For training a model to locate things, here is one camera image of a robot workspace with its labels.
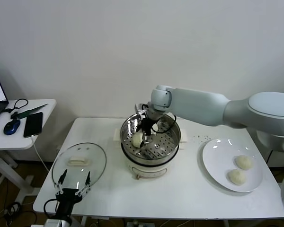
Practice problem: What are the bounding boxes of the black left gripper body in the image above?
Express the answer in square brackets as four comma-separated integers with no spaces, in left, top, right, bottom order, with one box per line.
[55,188,84,215]

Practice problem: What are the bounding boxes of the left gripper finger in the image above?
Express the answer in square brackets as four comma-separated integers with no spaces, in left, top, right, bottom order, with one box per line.
[54,169,68,195]
[76,170,92,196]

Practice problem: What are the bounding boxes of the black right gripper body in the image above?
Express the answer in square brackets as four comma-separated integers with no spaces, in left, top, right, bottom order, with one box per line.
[140,115,157,136]

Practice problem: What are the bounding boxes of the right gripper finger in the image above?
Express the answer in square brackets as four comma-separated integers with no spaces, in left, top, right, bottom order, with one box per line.
[142,131,153,146]

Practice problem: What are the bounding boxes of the glass lid with cream handle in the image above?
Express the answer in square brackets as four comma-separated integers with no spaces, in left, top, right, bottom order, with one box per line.
[51,142,107,190]

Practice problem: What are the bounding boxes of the stainless steel steamer basket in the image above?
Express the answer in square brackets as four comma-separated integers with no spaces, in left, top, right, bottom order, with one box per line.
[120,111,181,166]

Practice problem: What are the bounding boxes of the white electric cooker pot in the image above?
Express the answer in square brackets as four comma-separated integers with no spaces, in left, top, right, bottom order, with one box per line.
[113,129,188,181]

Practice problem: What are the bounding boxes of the black smartphone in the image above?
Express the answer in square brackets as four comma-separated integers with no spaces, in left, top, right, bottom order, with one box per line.
[23,112,44,139]

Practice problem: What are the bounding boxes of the white side table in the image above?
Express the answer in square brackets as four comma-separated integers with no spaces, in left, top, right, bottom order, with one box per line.
[0,99,56,205]

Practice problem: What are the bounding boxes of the blue computer mouse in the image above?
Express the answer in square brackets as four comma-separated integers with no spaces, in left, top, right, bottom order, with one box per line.
[3,120,21,136]

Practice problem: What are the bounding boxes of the green blade knife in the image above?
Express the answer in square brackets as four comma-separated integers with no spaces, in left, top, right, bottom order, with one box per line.
[10,104,49,120]

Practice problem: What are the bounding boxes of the white oval plate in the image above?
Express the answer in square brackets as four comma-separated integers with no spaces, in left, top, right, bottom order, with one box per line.
[202,138,263,192]

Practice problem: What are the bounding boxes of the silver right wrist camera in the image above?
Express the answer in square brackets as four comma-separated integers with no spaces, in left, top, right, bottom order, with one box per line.
[134,103,149,118]

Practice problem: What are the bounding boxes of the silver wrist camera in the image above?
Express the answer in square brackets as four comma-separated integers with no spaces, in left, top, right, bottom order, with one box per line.
[134,103,149,118]
[44,218,67,227]

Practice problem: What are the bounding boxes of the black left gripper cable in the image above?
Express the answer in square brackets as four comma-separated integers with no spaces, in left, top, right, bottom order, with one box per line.
[44,198,60,215]

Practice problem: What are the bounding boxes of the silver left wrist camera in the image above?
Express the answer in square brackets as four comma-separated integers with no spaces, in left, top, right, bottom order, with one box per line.
[44,218,67,227]

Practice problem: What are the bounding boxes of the white charging cable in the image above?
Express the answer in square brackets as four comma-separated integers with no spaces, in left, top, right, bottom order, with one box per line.
[30,135,49,173]

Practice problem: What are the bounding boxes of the black floor cables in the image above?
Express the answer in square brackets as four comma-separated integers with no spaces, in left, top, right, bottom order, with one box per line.
[3,201,40,227]

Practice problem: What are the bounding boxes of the black looped cable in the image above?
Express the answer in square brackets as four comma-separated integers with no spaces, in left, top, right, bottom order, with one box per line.
[3,99,29,116]

